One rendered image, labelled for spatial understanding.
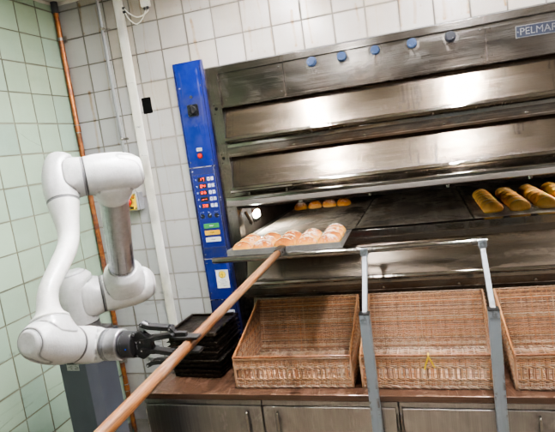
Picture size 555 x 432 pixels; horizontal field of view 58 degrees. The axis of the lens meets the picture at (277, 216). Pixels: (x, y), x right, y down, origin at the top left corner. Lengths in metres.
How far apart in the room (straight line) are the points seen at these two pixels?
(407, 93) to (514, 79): 0.46
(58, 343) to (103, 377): 0.85
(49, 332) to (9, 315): 1.25
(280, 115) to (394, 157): 0.61
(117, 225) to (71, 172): 0.28
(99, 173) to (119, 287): 0.56
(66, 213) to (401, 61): 1.65
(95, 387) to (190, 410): 0.52
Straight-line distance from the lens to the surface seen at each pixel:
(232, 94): 2.72
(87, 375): 2.23
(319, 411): 2.36
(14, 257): 2.70
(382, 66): 2.57
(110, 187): 1.77
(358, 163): 2.55
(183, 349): 1.38
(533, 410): 2.32
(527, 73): 2.59
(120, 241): 1.98
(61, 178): 1.76
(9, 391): 2.71
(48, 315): 1.47
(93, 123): 3.10
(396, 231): 2.58
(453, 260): 2.61
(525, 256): 2.64
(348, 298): 2.67
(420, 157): 2.53
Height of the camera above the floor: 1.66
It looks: 8 degrees down
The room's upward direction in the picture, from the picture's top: 8 degrees counter-clockwise
